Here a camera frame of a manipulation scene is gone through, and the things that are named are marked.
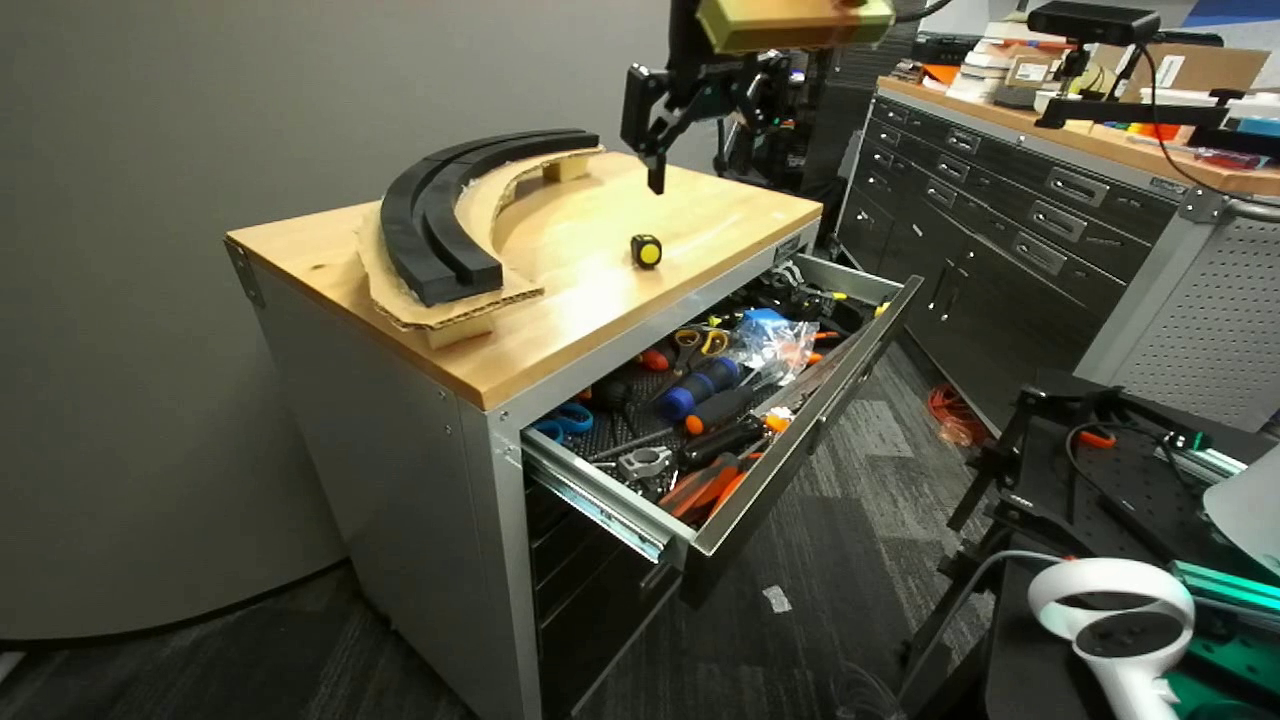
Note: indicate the black stereo camera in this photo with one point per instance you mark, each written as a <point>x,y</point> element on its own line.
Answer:
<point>1092,21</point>

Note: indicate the black mounting bar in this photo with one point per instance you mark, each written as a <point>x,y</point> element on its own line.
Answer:
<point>1135,111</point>

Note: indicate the orange item on floor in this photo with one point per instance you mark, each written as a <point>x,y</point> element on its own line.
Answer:
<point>950,418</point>

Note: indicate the grey pegboard panel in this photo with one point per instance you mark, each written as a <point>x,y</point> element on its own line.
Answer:
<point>1203,322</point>

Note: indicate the silver adjustable pliers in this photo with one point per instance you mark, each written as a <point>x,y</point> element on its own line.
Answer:
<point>646,463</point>

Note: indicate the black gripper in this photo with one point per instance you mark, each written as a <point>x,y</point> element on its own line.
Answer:
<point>742,78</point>

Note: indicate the black curved foam strip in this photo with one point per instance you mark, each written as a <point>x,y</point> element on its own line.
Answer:
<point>427,224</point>

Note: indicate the black drawer workbench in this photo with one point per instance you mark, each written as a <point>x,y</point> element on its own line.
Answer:
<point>984,253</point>

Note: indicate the clear plastic parts bag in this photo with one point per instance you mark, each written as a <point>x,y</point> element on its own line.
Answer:
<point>764,332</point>

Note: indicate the curved wooden template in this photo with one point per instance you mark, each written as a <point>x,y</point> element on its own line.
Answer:
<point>446,322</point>

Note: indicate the metal tool drawer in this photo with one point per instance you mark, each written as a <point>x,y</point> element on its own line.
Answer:
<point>815,392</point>

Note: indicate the grey cabinet with wooden top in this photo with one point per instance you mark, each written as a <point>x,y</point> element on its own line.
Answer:
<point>403,480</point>

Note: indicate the black tripod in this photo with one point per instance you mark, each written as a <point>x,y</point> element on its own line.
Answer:
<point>995,463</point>

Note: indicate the beige wrist camera mount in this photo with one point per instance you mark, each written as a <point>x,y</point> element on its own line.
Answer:
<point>787,21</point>

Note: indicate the stack of cardboard boxes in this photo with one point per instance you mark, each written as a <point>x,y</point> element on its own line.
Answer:
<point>1004,66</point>

